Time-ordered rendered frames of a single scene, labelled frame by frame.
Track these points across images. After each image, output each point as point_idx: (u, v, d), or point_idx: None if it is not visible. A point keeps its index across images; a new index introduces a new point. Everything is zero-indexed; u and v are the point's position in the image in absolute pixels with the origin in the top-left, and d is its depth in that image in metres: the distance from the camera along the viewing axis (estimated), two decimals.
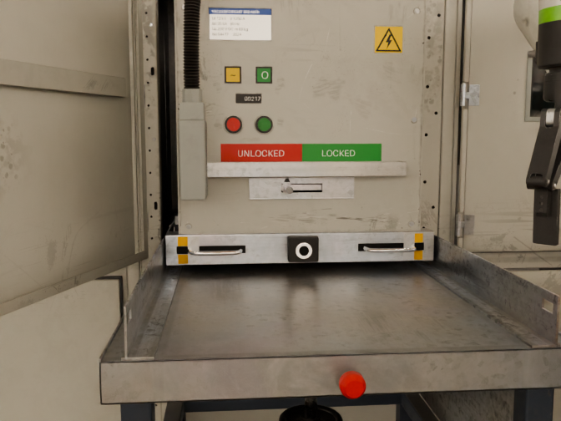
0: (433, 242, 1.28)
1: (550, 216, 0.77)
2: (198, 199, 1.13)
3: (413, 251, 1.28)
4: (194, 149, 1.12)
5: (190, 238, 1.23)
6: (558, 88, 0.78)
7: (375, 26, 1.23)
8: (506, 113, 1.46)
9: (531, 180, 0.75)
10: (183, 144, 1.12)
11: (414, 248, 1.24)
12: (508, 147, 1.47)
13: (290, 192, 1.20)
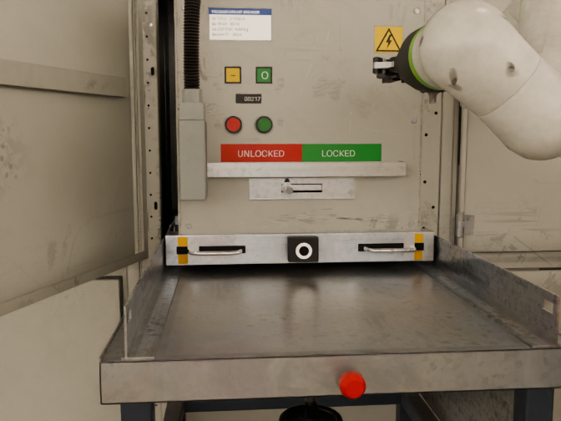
0: (433, 242, 1.28)
1: None
2: (198, 199, 1.13)
3: (413, 251, 1.28)
4: (194, 149, 1.12)
5: (190, 238, 1.23)
6: None
7: (375, 26, 1.23)
8: None
9: None
10: (183, 144, 1.12)
11: (414, 248, 1.24)
12: None
13: (290, 192, 1.20)
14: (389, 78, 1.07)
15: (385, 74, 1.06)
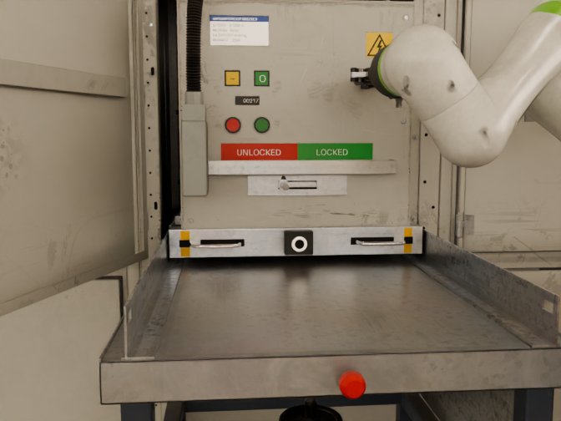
0: (422, 236, 1.36)
1: None
2: (199, 195, 1.20)
3: (403, 245, 1.35)
4: (196, 149, 1.19)
5: (192, 232, 1.31)
6: None
7: (366, 32, 1.30)
8: None
9: None
10: (185, 143, 1.19)
11: (403, 241, 1.32)
12: (508, 147, 1.47)
13: (285, 188, 1.27)
14: (366, 85, 1.24)
15: (362, 82, 1.23)
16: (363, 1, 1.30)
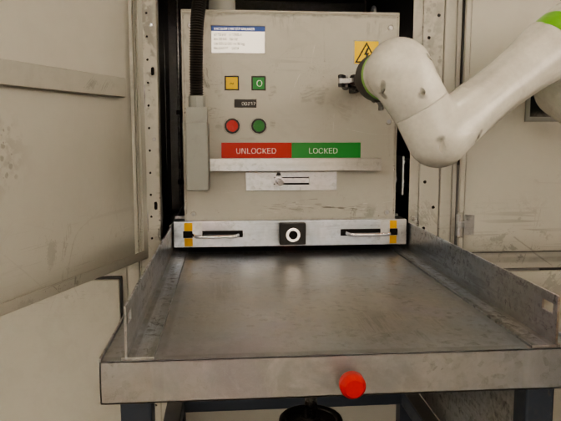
0: (406, 228, 1.48)
1: None
2: (202, 190, 1.32)
3: (389, 235, 1.47)
4: (199, 148, 1.31)
5: (194, 224, 1.43)
6: None
7: (354, 41, 1.42)
8: None
9: None
10: (189, 142, 1.31)
11: (389, 233, 1.44)
12: (508, 147, 1.47)
13: (280, 184, 1.39)
14: (352, 90, 1.36)
15: (350, 87, 1.35)
16: (351, 12, 1.41)
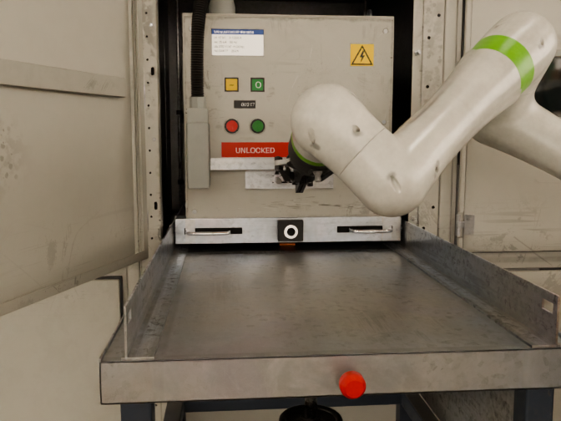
0: (400, 225, 1.52)
1: None
2: (203, 187, 1.37)
3: (391, 232, 1.52)
4: (199, 147, 1.36)
5: (187, 221, 1.47)
6: None
7: (351, 43, 1.47)
8: None
9: None
10: (190, 142, 1.35)
11: (391, 230, 1.48)
12: None
13: (279, 182, 1.44)
14: (296, 182, 1.23)
15: (292, 179, 1.23)
16: (347, 16, 1.46)
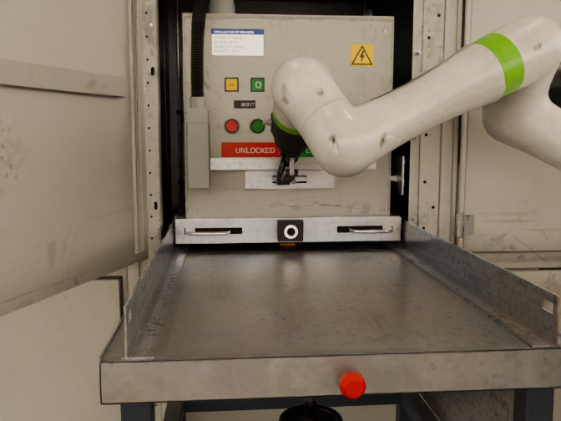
0: (400, 225, 1.52)
1: None
2: (203, 187, 1.37)
3: (391, 232, 1.52)
4: (199, 147, 1.36)
5: (187, 221, 1.47)
6: (290, 151, 1.24)
7: (351, 43, 1.47)
8: None
9: (285, 181, 1.36)
10: (190, 142, 1.35)
11: (391, 230, 1.48)
12: (508, 147, 1.47)
13: (293, 182, 1.44)
14: (280, 161, 1.38)
15: None
16: (347, 16, 1.46)
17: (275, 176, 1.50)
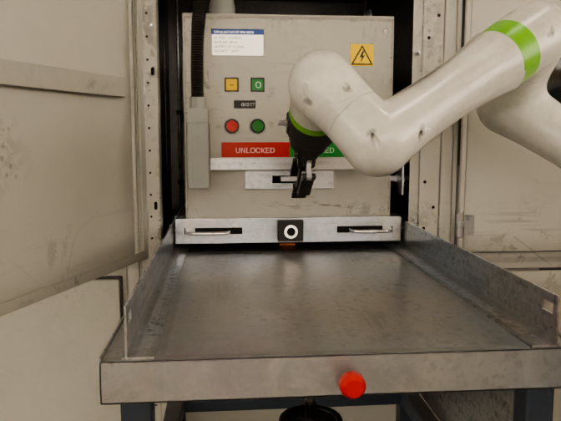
0: (400, 225, 1.52)
1: None
2: (203, 187, 1.37)
3: (391, 232, 1.52)
4: (199, 147, 1.36)
5: (187, 221, 1.47)
6: (308, 154, 1.15)
7: (351, 43, 1.47)
8: None
9: (301, 195, 1.26)
10: (190, 142, 1.35)
11: (391, 230, 1.48)
12: (508, 147, 1.47)
13: None
14: (294, 154, 1.30)
15: None
16: (347, 16, 1.46)
17: (287, 176, 1.50)
